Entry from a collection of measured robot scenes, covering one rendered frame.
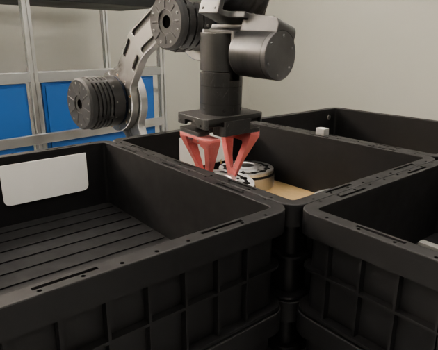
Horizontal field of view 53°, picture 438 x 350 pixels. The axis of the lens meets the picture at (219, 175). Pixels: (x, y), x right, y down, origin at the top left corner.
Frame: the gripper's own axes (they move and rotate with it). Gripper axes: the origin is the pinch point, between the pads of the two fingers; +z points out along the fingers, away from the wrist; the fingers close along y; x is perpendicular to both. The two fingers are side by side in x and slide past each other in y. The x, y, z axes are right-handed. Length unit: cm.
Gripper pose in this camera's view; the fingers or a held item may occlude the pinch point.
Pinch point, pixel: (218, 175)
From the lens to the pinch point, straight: 62.9
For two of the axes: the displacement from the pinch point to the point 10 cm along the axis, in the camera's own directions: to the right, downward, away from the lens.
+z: -0.2, 9.5, 3.2
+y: 7.7, -1.9, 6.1
